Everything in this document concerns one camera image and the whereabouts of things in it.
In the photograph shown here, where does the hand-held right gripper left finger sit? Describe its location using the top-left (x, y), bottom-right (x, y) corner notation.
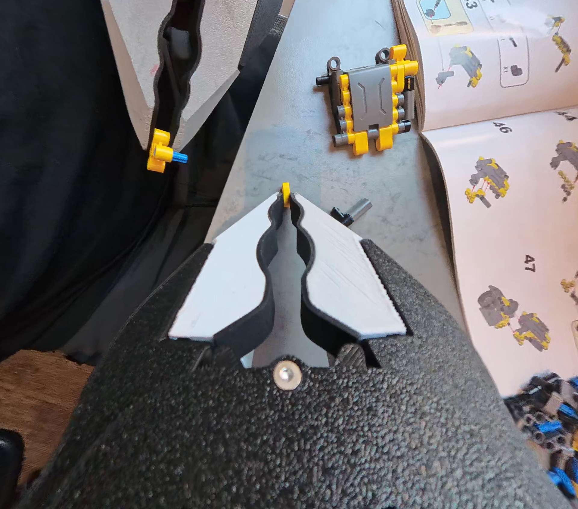
top-left (167, 192), bottom-right (284, 345)

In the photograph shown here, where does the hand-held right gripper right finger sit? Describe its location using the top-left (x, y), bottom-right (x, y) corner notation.
top-left (289, 192), bottom-right (408, 343)

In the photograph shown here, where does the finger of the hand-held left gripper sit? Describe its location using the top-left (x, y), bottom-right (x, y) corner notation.
top-left (101, 0), bottom-right (182, 152)
top-left (177, 0), bottom-right (264, 149)

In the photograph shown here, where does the yellow three-hole connector brick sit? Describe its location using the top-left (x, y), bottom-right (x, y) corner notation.
top-left (146, 127), bottom-right (176, 173)

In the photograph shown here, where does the black grey pin connector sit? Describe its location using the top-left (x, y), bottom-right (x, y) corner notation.
top-left (331, 197), bottom-right (374, 226)

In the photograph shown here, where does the yellow grey brick assembly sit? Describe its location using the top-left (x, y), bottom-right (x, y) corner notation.
top-left (315, 44), bottom-right (419, 157)

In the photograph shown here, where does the person's body in black clothing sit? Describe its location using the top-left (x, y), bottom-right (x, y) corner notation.
top-left (0, 0), bottom-right (281, 365)

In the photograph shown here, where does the open instruction booklet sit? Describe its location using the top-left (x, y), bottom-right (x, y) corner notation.
top-left (377, 0), bottom-right (578, 397)

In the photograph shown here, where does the pile of loose brick pieces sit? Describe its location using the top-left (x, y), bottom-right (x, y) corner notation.
top-left (503, 371), bottom-right (578, 501)

